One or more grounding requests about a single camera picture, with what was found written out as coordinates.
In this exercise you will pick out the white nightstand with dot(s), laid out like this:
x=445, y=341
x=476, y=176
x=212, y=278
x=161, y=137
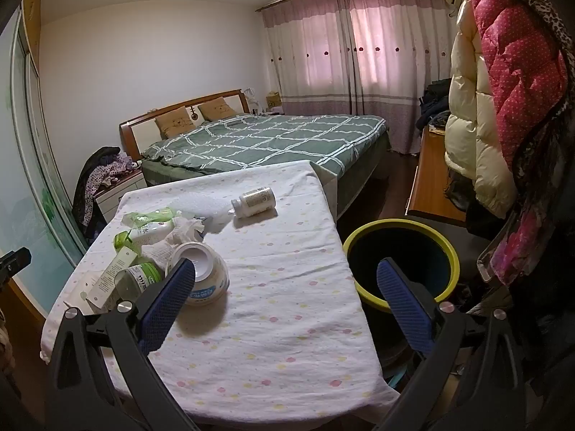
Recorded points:
x=123, y=191

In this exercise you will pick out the yellow rimmed dark trash bin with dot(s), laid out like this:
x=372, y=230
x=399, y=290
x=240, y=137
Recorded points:
x=404, y=251

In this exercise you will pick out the red dotted jacket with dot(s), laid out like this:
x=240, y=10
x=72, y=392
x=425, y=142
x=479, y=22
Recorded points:
x=516, y=76

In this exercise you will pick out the white green milk bottle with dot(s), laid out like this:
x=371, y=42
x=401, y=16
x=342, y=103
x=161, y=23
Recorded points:
x=148, y=235

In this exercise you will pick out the purple floral cloth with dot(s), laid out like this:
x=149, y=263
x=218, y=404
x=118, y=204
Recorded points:
x=108, y=170

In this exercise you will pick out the dark clothes pile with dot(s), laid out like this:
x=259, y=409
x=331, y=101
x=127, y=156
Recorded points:
x=433, y=101

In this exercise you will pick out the cream down jacket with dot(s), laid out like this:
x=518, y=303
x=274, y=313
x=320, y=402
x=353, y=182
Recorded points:
x=471, y=112

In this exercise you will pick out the clear jar green label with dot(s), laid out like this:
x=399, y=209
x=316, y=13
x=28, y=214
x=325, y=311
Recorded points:
x=139, y=278

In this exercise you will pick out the white round tub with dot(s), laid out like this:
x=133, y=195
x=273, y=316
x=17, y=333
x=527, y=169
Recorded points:
x=206, y=278

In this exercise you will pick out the dark jacket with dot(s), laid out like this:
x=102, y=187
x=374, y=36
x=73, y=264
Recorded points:
x=85, y=188

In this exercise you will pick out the leopard print scarf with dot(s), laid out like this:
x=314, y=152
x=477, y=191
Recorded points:
x=548, y=4

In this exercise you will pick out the glass wardrobe sliding door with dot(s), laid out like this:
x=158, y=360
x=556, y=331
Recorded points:
x=31, y=166

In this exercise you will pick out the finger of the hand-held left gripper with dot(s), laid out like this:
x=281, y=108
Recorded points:
x=13, y=262

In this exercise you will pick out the white pill bottle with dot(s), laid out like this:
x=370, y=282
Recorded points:
x=256, y=200

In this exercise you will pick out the dotted white tablecloth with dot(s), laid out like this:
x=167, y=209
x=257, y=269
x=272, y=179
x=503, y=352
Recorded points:
x=278, y=314

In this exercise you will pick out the wooden cabinet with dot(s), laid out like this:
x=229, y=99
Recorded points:
x=433, y=175

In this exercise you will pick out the white green carton box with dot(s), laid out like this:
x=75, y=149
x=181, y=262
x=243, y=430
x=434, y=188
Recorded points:
x=108, y=280

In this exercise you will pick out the brown bear pillow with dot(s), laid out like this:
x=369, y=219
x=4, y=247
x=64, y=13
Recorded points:
x=175, y=123
x=218, y=108

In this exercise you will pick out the green checked quilt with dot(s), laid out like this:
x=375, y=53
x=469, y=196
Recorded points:
x=269, y=137

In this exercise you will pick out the brown tissue box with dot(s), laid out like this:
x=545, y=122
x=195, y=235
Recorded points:
x=274, y=101

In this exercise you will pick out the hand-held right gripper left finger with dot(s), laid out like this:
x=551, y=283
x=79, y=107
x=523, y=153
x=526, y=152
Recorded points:
x=166, y=301

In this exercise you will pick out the wooden bed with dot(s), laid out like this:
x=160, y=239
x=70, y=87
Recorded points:
x=134, y=128

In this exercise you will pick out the pink curtain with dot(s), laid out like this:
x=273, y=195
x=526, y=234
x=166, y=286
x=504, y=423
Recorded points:
x=305, y=54
x=395, y=67

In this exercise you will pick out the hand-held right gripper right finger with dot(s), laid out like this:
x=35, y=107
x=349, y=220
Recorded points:
x=404, y=305

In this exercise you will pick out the green clear plastic packet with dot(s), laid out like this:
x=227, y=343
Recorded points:
x=148, y=219

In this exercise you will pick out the pink floral hanging garment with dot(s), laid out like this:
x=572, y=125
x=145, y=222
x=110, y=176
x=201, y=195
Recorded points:
x=525, y=233

